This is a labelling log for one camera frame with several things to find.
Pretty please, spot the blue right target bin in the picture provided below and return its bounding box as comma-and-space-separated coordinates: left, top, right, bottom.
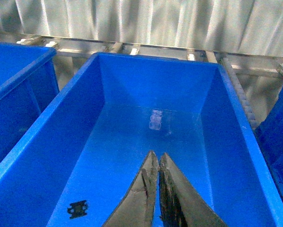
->
255, 87, 283, 201

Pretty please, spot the blue bin with buttons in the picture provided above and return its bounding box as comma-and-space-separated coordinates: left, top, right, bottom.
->
0, 43, 59, 162

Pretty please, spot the black plastic clip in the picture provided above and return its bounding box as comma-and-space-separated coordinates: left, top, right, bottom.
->
67, 200, 88, 219

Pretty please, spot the blue middle bin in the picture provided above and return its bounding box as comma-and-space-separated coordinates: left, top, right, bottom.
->
0, 53, 283, 227

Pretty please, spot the metal roller rack frame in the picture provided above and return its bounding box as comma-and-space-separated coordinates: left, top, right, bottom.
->
0, 32, 283, 127

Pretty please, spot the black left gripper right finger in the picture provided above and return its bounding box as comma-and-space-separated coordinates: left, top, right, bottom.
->
159, 153, 227, 227

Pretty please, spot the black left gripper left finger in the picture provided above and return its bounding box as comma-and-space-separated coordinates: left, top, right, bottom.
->
103, 150, 159, 227

